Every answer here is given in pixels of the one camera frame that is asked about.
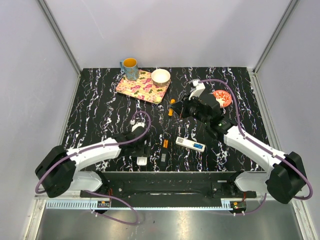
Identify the red patterned small dish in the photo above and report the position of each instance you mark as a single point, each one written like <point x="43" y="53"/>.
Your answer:
<point x="223" y="97"/>

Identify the blue battery pair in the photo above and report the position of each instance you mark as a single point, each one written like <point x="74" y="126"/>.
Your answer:
<point x="198" y="146"/>

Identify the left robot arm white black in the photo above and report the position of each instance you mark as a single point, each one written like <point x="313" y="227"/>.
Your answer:
<point x="62" y="169"/>

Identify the white remote blue batteries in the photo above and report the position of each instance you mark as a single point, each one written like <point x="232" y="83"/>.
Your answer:
<point x="184" y="142"/>

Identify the black remote orange batteries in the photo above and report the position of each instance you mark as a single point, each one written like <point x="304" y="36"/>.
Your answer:
<point x="164" y="156"/>

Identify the pink floral tray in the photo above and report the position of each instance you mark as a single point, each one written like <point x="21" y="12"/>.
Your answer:
<point x="143" y="88"/>

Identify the white remote dark batteries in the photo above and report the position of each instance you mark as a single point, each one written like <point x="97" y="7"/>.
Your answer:
<point x="142" y="161"/>

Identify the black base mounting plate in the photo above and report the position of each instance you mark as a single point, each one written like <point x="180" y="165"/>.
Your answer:
<point x="172" y="189"/>

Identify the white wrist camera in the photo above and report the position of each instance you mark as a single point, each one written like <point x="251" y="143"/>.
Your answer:
<point x="198" y="88"/>
<point x="137" y="125"/>

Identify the blue floral mug orange inside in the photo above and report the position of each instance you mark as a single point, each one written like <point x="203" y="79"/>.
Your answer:
<point x="130" y="68"/>

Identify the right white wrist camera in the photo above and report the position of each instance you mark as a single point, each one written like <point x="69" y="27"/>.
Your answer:
<point x="198" y="88"/>

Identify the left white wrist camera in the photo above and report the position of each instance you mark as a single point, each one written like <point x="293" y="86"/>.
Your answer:
<point x="137" y="125"/>

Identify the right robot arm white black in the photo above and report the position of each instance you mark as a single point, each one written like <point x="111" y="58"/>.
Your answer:
<point x="283" y="175"/>

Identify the white ceramic bowl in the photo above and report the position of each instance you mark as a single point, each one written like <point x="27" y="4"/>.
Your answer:
<point x="160" y="77"/>

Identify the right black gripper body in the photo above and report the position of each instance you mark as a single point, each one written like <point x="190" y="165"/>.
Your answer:
<point x="191" y="108"/>

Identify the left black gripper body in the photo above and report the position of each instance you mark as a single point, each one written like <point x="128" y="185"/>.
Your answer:
<point x="140" y="151"/>

